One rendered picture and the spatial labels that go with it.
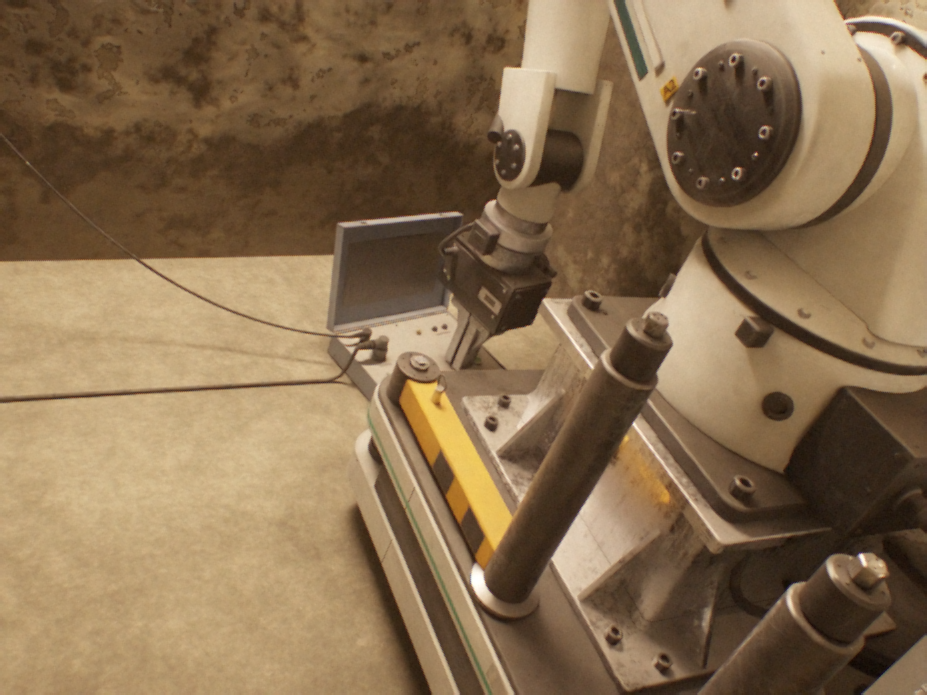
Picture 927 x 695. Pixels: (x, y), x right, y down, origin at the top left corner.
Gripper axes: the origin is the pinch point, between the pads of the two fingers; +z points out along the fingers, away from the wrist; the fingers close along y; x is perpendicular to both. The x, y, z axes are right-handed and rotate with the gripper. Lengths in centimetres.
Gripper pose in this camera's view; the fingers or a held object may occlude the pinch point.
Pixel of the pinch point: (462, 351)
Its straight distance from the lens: 213.9
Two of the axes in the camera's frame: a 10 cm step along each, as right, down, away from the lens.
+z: -3.3, 7.6, 5.6
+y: 6.1, 6.2, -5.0
